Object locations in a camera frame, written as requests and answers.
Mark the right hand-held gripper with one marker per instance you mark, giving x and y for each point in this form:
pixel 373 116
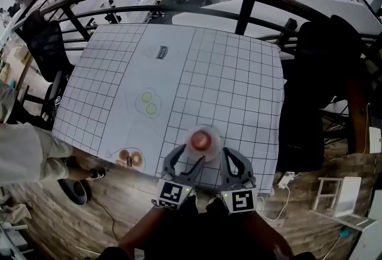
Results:
pixel 241 200

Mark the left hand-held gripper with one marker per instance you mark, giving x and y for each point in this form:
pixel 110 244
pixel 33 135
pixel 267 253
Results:
pixel 170 194

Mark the white plate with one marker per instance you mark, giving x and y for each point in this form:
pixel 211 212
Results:
pixel 215 142

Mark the red apple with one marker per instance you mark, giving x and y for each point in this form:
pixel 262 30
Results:
pixel 201 140

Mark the person's left forearm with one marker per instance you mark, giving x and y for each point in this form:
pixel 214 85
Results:
pixel 143 232

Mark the person's right forearm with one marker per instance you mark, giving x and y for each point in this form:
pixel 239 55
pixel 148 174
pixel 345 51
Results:
pixel 265 235

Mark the white power strip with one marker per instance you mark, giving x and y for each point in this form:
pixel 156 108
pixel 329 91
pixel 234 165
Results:
pixel 286 179

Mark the person's black clothing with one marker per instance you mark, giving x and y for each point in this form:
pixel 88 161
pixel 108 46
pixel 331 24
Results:
pixel 206 232

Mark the white grid tablecloth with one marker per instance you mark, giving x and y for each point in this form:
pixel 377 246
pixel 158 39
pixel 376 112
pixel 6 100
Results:
pixel 226 80

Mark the black oval floor object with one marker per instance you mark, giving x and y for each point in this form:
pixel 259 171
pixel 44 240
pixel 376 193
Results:
pixel 74 191

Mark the white small rack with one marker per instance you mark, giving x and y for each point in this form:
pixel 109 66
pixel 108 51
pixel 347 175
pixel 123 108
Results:
pixel 347 196

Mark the black padded office chair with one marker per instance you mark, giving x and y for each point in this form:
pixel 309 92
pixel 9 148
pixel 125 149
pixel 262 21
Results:
pixel 322 80

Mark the teal small object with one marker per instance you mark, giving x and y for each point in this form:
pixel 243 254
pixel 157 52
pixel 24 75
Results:
pixel 344 232

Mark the white flat box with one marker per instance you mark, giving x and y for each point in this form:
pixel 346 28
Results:
pixel 375 140

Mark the white cabinet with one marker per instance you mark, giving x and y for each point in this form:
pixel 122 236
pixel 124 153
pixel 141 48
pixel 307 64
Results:
pixel 368 238

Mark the crumpled beige cloth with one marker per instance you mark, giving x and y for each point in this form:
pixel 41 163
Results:
pixel 19 212

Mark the white long table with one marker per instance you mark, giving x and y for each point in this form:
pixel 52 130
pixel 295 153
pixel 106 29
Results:
pixel 298 8

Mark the black mesh office chair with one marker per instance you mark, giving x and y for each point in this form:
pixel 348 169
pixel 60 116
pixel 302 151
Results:
pixel 44 47

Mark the brown wooden post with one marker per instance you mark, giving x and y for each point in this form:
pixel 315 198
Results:
pixel 356 115

